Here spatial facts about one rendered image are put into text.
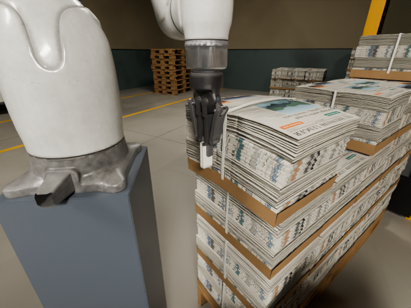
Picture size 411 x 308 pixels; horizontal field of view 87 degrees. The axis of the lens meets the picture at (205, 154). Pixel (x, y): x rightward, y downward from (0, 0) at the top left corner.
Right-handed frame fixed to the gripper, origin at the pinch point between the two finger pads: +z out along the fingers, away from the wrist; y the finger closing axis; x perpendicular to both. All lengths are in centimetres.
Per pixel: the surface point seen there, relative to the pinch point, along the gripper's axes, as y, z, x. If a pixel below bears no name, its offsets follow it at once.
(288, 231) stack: -19.0, 19.4, -13.1
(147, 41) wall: 819, -61, -347
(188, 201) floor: 94, 96, -52
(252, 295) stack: -14, 49, -9
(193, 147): 12.7, 3.6, -4.5
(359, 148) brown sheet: -14, 11, -66
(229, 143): -2.9, -2.8, -5.1
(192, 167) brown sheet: 13.2, 10.9, -4.5
